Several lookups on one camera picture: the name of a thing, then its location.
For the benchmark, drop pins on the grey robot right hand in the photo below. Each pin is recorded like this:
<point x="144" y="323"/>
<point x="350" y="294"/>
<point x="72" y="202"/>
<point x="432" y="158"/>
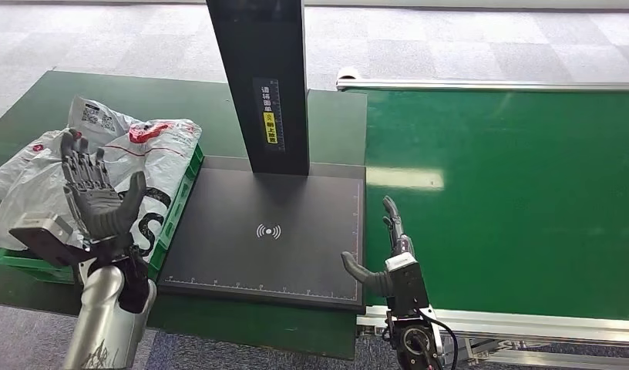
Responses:
<point x="368" y="278"/>

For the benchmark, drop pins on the dark green work table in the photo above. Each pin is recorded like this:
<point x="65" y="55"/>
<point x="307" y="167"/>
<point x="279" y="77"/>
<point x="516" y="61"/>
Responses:
<point x="141" y="92"/>

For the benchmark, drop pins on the black scanner column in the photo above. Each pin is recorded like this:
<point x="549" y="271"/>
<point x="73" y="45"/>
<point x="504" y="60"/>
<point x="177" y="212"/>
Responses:
<point x="263" y="51"/>

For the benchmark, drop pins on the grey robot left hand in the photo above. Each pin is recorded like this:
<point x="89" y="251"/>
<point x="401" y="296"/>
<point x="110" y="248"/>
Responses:
<point x="97" y="204"/>

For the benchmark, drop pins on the aluminium conveyor side rail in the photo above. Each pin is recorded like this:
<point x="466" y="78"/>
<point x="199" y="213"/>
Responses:
<point x="498" y="85"/>
<point x="524" y="327"/>

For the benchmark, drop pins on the aluminium conveyor support frame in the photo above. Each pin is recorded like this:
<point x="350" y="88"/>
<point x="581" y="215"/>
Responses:
<point x="524" y="357"/>

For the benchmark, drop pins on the grey poly mailer package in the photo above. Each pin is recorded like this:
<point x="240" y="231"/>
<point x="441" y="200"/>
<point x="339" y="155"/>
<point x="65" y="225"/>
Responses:
<point x="161" y="163"/>
<point x="18" y="168"/>

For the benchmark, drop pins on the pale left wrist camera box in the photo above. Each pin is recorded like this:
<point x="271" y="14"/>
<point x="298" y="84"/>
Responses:
<point x="44" y="227"/>

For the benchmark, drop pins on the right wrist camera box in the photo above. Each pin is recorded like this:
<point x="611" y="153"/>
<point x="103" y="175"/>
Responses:
<point x="409" y="286"/>

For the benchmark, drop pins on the green plastic crate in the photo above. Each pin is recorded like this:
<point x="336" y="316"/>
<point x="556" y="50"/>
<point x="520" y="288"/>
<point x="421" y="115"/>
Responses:
<point x="171" y="219"/>

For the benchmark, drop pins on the black scanner base platform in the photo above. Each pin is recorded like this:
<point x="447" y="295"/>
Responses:
<point x="294" y="255"/>

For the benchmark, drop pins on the black and yellow column label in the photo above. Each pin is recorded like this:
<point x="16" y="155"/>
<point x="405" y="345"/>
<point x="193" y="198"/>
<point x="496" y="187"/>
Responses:
<point x="270" y="127"/>

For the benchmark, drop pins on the white conveyor roller end cap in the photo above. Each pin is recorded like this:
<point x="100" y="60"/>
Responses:
<point x="348" y="73"/>

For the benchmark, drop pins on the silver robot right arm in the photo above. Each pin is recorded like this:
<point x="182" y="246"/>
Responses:
<point x="414" y="342"/>

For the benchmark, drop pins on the green conveyor belt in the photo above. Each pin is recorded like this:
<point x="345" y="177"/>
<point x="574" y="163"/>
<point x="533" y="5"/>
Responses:
<point x="498" y="204"/>

